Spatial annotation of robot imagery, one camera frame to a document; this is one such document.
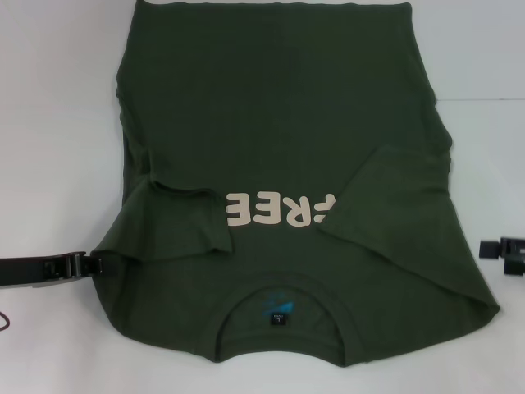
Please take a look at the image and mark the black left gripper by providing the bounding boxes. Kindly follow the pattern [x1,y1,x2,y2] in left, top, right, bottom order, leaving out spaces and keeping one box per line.
[0,250,125,291]

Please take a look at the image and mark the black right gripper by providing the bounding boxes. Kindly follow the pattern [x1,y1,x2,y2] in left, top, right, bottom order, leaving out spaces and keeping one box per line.
[479,237,525,278]

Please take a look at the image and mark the dark green FREE t-shirt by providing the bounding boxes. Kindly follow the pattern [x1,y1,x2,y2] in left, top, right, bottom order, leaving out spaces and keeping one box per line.
[93,1,502,366]

